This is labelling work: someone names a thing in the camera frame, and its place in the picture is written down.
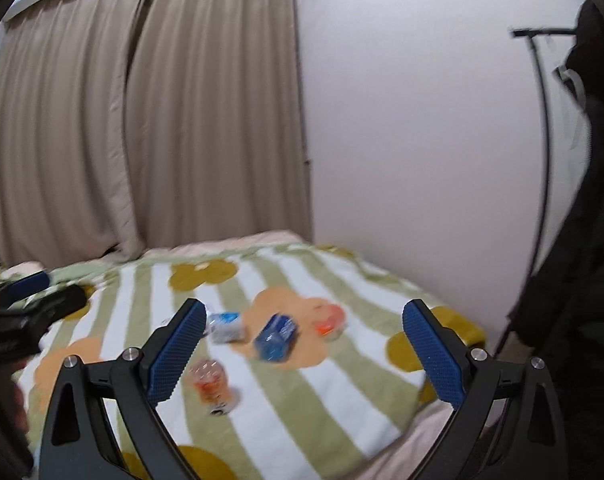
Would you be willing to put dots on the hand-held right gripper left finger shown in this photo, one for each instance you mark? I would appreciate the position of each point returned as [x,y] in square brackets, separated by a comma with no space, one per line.
[176,360]

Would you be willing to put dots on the blue packet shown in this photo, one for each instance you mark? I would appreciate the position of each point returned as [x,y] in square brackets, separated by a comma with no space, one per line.
[277,338]

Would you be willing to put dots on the beige curtain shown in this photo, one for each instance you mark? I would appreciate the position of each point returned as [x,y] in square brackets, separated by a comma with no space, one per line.
[217,110]
[57,135]

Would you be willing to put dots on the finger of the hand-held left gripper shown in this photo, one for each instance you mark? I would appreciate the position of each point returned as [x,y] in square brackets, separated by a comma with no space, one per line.
[57,302]
[29,284]

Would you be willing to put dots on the black coat rack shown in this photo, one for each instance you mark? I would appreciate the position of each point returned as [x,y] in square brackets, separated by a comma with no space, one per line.
[542,125]

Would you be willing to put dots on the striped flower print blanket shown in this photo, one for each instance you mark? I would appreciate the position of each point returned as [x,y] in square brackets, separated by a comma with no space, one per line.
[292,390]

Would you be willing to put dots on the person's left forearm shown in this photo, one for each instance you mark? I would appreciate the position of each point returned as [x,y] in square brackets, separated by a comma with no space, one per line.
[4,410]

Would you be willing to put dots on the white and blue cup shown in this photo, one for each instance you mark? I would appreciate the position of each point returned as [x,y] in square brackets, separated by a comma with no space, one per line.
[225,326]

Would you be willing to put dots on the black hanging coat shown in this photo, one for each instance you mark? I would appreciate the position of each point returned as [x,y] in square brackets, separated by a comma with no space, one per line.
[582,260]

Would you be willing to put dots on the clear cup with orange print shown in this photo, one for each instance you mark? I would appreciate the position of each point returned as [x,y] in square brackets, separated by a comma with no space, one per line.
[213,381]

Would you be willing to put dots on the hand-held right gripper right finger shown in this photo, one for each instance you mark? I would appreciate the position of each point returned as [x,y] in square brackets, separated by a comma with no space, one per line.
[436,360]

